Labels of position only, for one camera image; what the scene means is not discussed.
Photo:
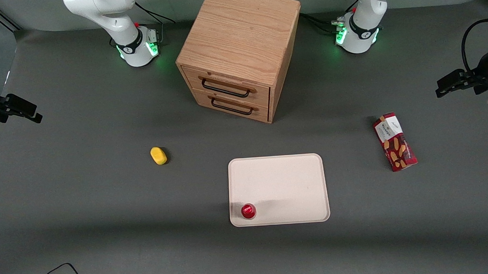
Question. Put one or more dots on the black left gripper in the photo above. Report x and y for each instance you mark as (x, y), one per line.
(480, 78)

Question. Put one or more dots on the red cookie box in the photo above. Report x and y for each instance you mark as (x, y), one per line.
(395, 142)

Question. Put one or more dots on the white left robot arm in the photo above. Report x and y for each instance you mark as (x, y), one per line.
(364, 23)

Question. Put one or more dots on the beige plastic tray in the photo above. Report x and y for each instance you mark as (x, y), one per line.
(282, 184)

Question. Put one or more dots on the yellow sponge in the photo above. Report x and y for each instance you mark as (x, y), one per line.
(159, 155)

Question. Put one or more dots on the wooden two-drawer cabinet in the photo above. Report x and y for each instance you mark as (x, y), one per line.
(240, 44)

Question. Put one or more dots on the red cup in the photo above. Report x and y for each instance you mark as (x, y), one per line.
(248, 211)

